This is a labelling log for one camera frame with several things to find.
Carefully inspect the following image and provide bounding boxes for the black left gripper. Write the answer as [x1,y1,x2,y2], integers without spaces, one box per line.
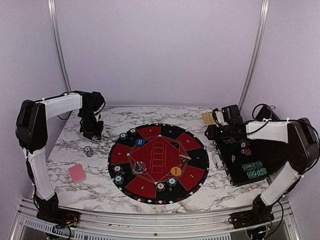
[79,109,104,140]

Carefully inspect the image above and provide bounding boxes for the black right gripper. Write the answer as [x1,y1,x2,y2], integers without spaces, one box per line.
[205,124,233,141]

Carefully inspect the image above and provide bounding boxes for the white black poker chip stack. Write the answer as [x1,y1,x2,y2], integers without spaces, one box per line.
[83,146,94,158]

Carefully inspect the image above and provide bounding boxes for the green chips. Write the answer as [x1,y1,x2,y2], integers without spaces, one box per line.
[119,132,128,141]
[167,177,178,187]
[113,175,124,186]

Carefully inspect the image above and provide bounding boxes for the blue small blind button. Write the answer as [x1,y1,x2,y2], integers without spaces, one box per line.
[135,138,145,147]

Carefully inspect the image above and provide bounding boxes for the triangular all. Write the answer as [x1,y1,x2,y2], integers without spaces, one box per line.
[178,154,192,165]

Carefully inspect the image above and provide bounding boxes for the orange big blind button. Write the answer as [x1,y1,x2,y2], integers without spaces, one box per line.
[170,166,182,177]

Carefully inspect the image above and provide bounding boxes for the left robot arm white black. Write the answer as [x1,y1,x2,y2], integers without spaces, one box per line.
[15,90,106,223]

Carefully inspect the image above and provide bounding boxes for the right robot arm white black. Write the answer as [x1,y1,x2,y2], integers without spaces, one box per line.
[204,117,320,224]

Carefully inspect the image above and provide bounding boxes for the blue white chip row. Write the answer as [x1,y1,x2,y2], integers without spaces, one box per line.
[223,137,242,145]

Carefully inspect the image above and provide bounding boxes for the red dice in case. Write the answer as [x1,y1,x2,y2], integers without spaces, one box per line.
[240,148,252,156]

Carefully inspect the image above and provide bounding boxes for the yellow woven bamboo mat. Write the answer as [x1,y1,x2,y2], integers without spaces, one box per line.
[202,112,216,127]

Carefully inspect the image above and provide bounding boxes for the black poker set case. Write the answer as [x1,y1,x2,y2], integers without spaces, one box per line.
[212,104,298,188]

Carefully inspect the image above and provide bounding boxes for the teal chip row upper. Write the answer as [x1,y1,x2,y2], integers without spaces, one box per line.
[242,161,263,172]

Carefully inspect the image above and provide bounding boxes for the teal chip row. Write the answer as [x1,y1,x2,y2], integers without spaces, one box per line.
[246,167,268,180]
[242,161,263,172]

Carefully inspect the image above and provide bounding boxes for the red playing card deck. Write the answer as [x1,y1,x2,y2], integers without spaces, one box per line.
[68,164,87,184]

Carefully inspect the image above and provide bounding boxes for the teal chip row lower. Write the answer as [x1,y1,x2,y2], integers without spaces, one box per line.
[246,167,268,180]

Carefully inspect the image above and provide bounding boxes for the round red black poker mat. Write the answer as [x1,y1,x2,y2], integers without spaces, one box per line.
[108,123,210,205]

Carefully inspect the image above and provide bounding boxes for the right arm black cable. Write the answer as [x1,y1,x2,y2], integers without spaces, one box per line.
[252,103,320,176]

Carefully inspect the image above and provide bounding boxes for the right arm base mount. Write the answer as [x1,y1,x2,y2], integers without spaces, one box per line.
[228,210,275,229]

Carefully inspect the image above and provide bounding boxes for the front aluminium rail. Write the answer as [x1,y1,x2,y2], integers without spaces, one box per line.
[9,198,303,240]

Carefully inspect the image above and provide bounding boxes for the right aluminium frame post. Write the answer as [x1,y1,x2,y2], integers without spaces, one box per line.
[238,0,270,111]

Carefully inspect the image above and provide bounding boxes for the aluminium frame post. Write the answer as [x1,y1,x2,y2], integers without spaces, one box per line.
[47,0,72,92]
[238,0,270,111]

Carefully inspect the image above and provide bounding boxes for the left aluminium frame post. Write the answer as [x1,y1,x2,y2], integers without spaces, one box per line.
[47,0,72,92]

